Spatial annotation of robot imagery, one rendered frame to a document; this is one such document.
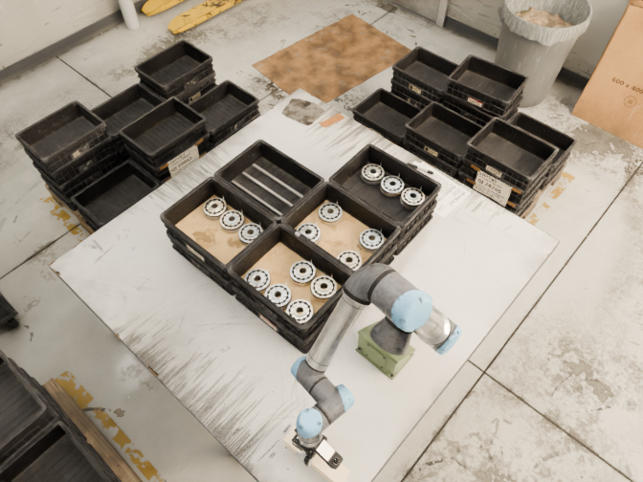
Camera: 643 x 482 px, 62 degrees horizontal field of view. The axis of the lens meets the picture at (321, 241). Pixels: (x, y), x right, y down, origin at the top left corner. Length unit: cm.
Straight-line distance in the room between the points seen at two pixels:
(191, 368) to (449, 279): 111
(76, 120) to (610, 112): 353
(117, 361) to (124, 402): 23
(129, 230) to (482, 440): 193
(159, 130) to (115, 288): 121
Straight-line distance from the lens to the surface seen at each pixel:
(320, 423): 162
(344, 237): 224
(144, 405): 293
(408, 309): 145
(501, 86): 364
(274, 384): 208
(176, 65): 378
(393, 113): 366
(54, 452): 258
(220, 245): 226
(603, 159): 416
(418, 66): 388
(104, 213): 328
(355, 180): 245
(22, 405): 258
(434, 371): 214
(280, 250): 221
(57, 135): 351
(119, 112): 370
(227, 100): 361
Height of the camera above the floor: 264
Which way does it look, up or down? 54 degrees down
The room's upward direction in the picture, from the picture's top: straight up
